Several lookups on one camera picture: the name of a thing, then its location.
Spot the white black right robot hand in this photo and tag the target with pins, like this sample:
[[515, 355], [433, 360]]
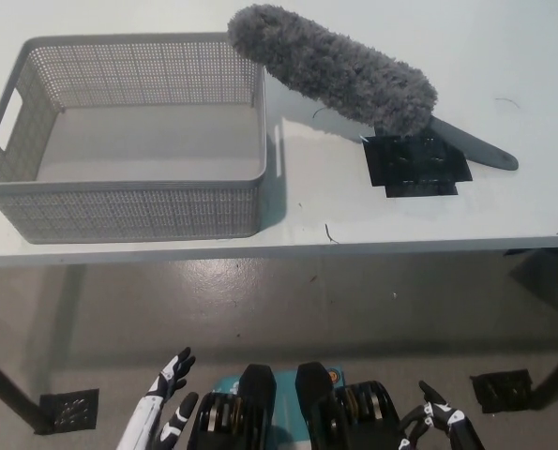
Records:
[[447, 422]]

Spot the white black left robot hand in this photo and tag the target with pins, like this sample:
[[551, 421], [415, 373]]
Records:
[[159, 398]]

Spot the grey fluffy duster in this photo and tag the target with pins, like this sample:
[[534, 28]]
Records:
[[335, 70]]

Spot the black tape patch on desk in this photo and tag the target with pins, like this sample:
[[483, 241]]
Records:
[[414, 166]]

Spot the black table leg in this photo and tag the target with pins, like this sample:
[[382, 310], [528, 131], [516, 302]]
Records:
[[11, 389], [557, 379]]

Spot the grey perforated plastic basket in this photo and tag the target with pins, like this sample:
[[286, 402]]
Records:
[[119, 211]]

